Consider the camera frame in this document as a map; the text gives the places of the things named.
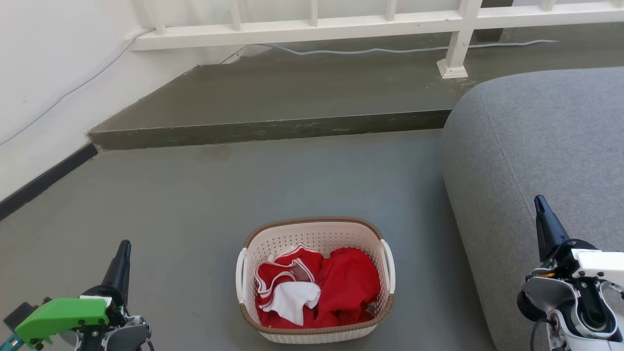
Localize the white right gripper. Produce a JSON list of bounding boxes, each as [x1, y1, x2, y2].
[[534, 195, 624, 288]]

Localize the grey cable on floor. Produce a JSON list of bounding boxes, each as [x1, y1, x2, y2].
[[258, 39, 559, 56]]

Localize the plain red garment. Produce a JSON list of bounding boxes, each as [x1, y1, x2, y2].
[[312, 247, 381, 328]]

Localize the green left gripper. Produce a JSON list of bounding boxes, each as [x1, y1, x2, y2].
[[15, 240, 132, 350]]

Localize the grey fabric sofa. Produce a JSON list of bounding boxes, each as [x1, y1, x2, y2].
[[441, 67, 624, 351]]

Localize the cream perforated laundry basket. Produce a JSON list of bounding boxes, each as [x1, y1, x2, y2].
[[235, 217, 396, 345]]

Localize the raised concrete step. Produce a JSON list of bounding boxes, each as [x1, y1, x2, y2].
[[87, 22, 624, 151]]

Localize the white cloth piece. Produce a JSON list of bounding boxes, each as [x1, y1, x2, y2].
[[261, 281, 322, 326]]

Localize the black baseboard strip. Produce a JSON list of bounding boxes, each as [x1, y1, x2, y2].
[[0, 143, 99, 221]]

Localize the red garment with white trim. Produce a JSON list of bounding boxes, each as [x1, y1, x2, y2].
[[253, 244, 325, 328]]

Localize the white wooden railing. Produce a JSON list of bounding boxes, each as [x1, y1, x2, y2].
[[128, 0, 624, 79]]

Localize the thin grey wall cable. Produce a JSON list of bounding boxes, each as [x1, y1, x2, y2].
[[0, 28, 155, 147]]

